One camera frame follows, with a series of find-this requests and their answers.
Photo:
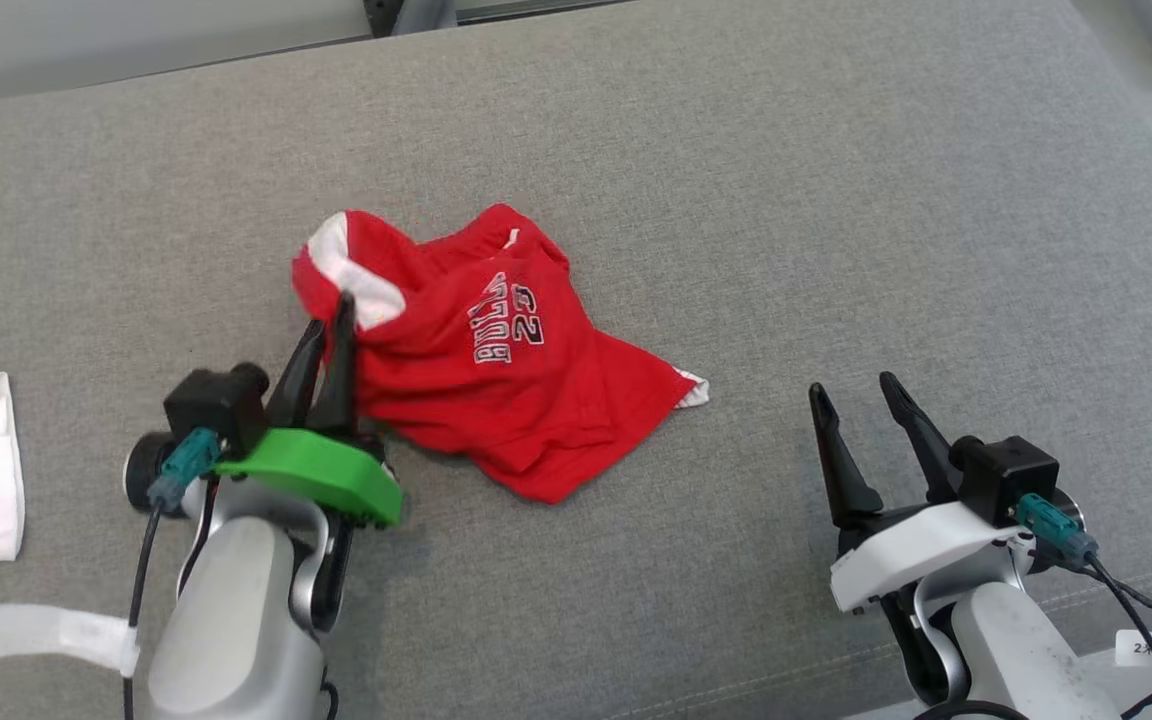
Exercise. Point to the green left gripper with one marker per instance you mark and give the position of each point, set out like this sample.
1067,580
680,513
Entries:
326,475

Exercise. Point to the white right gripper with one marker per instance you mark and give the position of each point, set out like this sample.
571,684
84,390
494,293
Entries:
916,550

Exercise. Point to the red basketball shorts white trim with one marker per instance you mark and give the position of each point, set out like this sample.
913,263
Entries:
496,400

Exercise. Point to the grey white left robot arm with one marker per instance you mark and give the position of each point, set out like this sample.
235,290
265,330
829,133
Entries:
226,620

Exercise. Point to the grey fabric sofa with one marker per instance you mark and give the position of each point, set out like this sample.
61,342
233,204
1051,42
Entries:
736,200

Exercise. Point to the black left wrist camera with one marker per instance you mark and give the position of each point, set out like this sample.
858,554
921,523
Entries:
211,405

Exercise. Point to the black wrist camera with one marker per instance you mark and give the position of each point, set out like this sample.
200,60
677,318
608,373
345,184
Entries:
211,405
1011,475

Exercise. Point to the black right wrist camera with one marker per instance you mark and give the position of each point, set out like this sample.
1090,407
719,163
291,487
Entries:
1011,475

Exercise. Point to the teal left camera connector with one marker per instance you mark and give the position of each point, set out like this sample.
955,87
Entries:
186,465

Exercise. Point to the teal camera connector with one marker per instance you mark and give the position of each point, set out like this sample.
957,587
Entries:
1051,525
186,465

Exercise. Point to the teal right camera connector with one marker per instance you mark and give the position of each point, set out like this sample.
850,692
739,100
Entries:
1051,525

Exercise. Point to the grey metal frame post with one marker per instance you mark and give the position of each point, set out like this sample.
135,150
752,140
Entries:
416,12

